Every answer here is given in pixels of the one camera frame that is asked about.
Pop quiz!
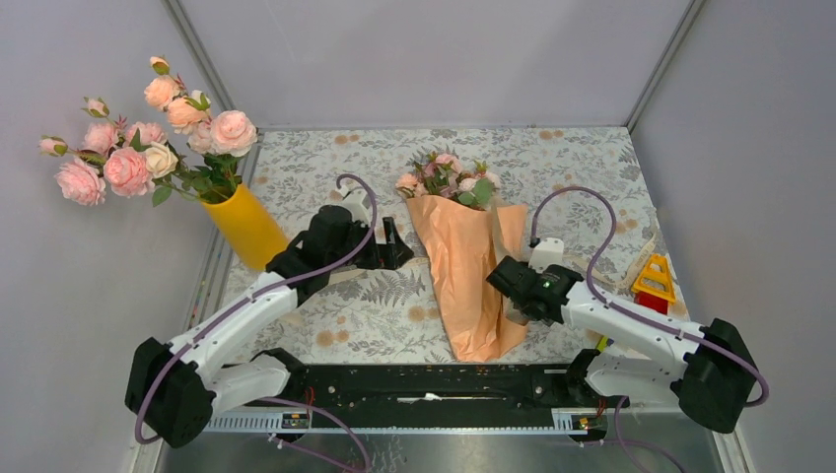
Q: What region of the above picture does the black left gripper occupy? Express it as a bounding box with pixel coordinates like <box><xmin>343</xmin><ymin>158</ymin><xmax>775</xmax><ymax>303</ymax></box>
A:
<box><xmin>327</xmin><ymin>216</ymin><xmax>412</xmax><ymax>271</ymax></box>

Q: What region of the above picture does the orange paper bouquet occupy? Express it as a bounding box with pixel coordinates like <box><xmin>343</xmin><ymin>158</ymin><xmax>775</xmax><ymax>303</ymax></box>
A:
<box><xmin>394</xmin><ymin>151</ymin><xmax>528</xmax><ymax>362</ymax></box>

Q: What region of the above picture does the cream printed ribbon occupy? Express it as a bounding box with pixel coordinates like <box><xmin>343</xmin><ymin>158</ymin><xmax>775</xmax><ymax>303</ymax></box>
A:
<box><xmin>327</xmin><ymin>227</ymin><xmax>660</xmax><ymax>291</ymax></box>

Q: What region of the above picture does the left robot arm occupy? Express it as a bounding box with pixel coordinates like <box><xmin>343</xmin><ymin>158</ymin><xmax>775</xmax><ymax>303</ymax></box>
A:
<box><xmin>124</xmin><ymin>204</ymin><xmax>414</xmax><ymax>447</ymax></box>

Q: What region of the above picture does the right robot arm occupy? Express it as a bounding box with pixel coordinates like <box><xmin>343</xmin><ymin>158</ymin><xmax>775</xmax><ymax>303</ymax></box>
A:
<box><xmin>486</xmin><ymin>256</ymin><xmax>757</xmax><ymax>434</ymax></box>

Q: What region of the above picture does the yellow vase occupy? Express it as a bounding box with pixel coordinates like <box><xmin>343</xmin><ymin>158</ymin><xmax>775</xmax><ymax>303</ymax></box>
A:
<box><xmin>201</xmin><ymin>184</ymin><xmax>289</xmax><ymax>271</ymax></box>

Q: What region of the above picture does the pink rose bunch in vase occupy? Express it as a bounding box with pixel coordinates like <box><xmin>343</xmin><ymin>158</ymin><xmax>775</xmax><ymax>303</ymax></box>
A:
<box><xmin>38</xmin><ymin>56</ymin><xmax>258</xmax><ymax>206</ymax></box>

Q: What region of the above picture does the floral patterned table mat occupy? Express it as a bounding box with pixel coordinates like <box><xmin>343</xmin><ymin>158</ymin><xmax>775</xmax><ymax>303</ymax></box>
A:
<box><xmin>236</xmin><ymin>127</ymin><xmax>659</xmax><ymax>364</ymax></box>

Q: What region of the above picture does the yellow triangular plastic toy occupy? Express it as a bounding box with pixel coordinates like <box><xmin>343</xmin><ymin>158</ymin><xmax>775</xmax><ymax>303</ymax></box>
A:
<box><xmin>631</xmin><ymin>253</ymin><xmax>676</xmax><ymax>314</ymax></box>

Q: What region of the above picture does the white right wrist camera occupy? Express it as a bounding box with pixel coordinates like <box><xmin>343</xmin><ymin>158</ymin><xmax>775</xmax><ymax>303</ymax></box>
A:
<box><xmin>528</xmin><ymin>237</ymin><xmax>565</xmax><ymax>273</ymax></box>

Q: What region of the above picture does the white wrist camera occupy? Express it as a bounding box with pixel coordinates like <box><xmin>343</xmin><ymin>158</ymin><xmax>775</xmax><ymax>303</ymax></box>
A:
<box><xmin>336</xmin><ymin>185</ymin><xmax>372</xmax><ymax>226</ymax></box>
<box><xmin>528</xmin><ymin>237</ymin><xmax>565</xmax><ymax>273</ymax></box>

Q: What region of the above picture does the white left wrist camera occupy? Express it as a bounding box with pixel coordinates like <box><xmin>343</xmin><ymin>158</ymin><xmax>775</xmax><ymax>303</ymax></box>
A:
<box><xmin>336</xmin><ymin>185</ymin><xmax>372</xmax><ymax>226</ymax></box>

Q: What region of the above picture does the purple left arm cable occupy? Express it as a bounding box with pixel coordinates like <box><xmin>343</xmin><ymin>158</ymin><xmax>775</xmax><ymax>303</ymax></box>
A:
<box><xmin>134</xmin><ymin>173</ymin><xmax>380</xmax><ymax>473</ymax></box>

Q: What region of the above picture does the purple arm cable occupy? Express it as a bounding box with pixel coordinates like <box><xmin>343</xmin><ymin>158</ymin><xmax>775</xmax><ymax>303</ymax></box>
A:
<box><xmin>134</xmin><ymin>173</ymin><xmax>380</xmax><ymax>473</ymax></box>
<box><xmin>527</xmin><ymin>185</ymin><xmax>770</xmax><ymax>473</ymax></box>

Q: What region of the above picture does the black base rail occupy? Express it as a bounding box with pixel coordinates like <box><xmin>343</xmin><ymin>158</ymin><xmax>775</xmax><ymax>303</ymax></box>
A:
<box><xmin>278</xmin><ymin>364</ymin><xmax>619</xmax><ymax>431</ymax></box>

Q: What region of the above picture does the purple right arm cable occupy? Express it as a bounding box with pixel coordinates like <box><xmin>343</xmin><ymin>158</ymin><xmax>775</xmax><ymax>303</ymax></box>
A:
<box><xmin>527</xmin><ymin>185</ymin><xmax>770</xmax><ymax>473</ymax></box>

